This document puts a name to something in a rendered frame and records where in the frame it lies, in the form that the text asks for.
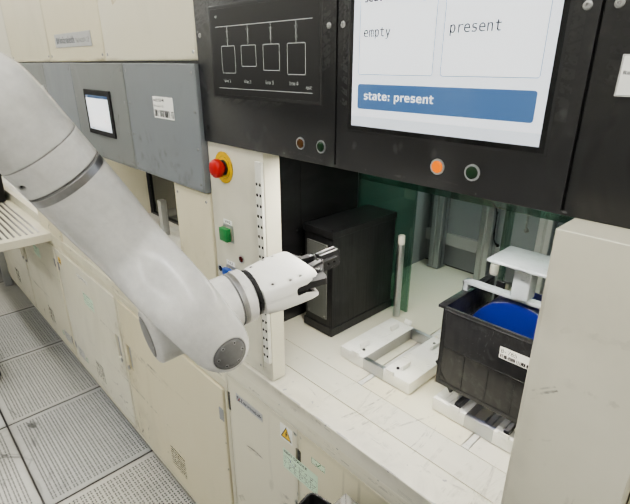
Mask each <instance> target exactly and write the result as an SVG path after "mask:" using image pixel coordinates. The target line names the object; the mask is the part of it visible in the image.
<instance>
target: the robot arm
mask: <svg viewBox="0 0 630 504"><path fill-rule="evenodd" d="M0 174H1V175H2V176H3V177H4V178H5V179H6V180H7V181H8V182H9V183H10V184H11V185H12V186H14V187H15V188H16V189H17V190H18V191H19V192H20V193H21V194H22V195H23V196H24V197H25V198H26V199H27V200H28V201H29V202H30V203H31V204H32V205H33V206H34V207H35V208H36V209H37V210H38V211H39V212H41V213H42V214H43V215H44V216H45V217H46V218H47V219H48V220H49V221H50V222H51V223H52V224H53V225H54V226H55V227H56V228H57V229H58V230H59V231H60V232H61V233H63V234H64V235H65V236H66V237H67V238H68V239H69V240H70V241H71V242H72V243H73V244H74V245H75V246H76V247H78V248H79V249H80V250H81V251H82V252H83V253H84V254H85V255H86V256H87V257H88V258H90V259H91V260H92V261H93V262H94V263H95V264H96V265H97V266H98V267H99V268H100V269H101V270H102V271H103V272H104V273H105V274H106V275H107V276H108V277H109V278H110V279H111V280H112V281H113V282H114V283H115V285H116V286H117V287H118V288H119V289H120V290H121V291H122V292H123V293H124V294H125V296H126V297H127V298H128V299H129V300H130V301H131V302H132V303H133V304H134V305H135V306H136V307H137V308H138V309H139V312H138V317H139V323H140V326H141V330H142V332H143V335H144V338H145V340H146V342H147V344H148V346H149V348H150V350H151V352H152V353H153V355H154V356H155V358H156V359H157V360H158V361H159V362H161V363H165V362H167V361H170V360H172V359H174V358H176V357H178V356H180V355H183V354H186V355H187V356H188V357H189V358H191V359H192V360H193V361H194V362H195V363H197V364H198V365H199V366H201V367H202V368H204V369H206V370H208V371H212V372H217V373H225V372H229V371H232V370H234V369H235V368H237V367H238V366H239V365H241V363H242V362H243V361H244V360H245V358H246V356H247V353H248V350H249V339H248V334H247V332H246V329H245V327H244V325H246V324H248V323H250V322H253V321H255V320H257V319H258V318H259V315H261V314H263V313H264V314H271V313H275V312H279V311H282V310H285V309H288V308H291V307H294V306H296V305H299V304H301V303H304V302H306V301H309V300H311V299H313V298H315V297H316V296H318V295H319V292H318V290H317V289H316V288H315V287H318V286H322V285H325V284H327V276H326V275H325V274H324V272H325V271H327V270H329V269H331V268H334V267H336V266H338V265H339V264H340V251H339V249H337V248H335V247H334V246H331V247H329V248H327V249H324V250H322V251H319V252H317V253H315V254H313V253H309V254H306V255H303V256H300V255H299V256H297V255H294V254H291V253H289V252H280V253H277V254H274V255H271V256H269V257H266V258H264V259H262V260H260V261H258V262H256V263H254V264H252V265H250V266H248V267H247V268H245V269H243V270H241V271H240V270H238V269H236V270H233V271H229V272H228V273H225V274H223V275H221V276H218V277H216V278H213V279H211V280H208V279H207V278H206V277H205V276H204V274H203V273H202V272H201V271H200V270H199V269H198V268H197V266H196V265H195V264H194V263H193V262H192V261H191V260H190V259H189V258H188V257H187V255H186V254H185V253H184V252H183V251H182V250H181V249H180V248H179V247H178V246H177V245H176V244H175V243H174V242H173V241H172V239H171V238H170V237H169V236H168V235H167V234H166V233H165V232H164V231H163V230H162V229H161V228H160V226H159V225H158V224H157V223H156V222H155V221H154V219H153V218H152V217H151V216H150V214H149V213H148V212H147V211H146V209H145V208H144V207H143V206H142V204H141V203H140V202H139V201H138V199H137V198H136V197H135V196H134V195H133V193H132V192H131V191H130V190H129V188H128V187H127V186H126V185H125V184H124V182H123V181H122V180H121V179H120V178H119V176H118V175H117V174H116V173H115V172H114V170H113V169H112V168H111V167H110V166H109V164H108V163H107V162H106V161H105V160H104V158H103V157H102V156H101V155H100V154H99V152H98V151H97V150H96V149H95V148H94V147H93V145H92V144H91V143H90V142H89V141H88V139H87V138H86V137H85V136H84V135H83V133H82V132H81V131H80V130H79V129H78V128H77V126H76V125H75V124H74V123H73V122H72V120H71V119H70V118H69V117H68V116H67V115H66V113H65V112H64V111H63V110H62V109H61V107H60V106H59V105H58V104H57V103H56V102H55V100H54V99H53V98H52V97H51V96H50V95H49V93H48V92H47V91H46V90H45V89H44V88H43V86H42V85H41V84H40V83H39V82H38V81H37V80H36V79H35V78H34V77H33V76H32V75H31V74H30V73H29V72H28V70H26V69H25V68H24V67H23V66H22V65H21V64H19V63H18V62H17V61H15V60H14V59H13V58H11V57H9V56H8V55H6V54H4V53H2V52H1V51H0Z"/></svg>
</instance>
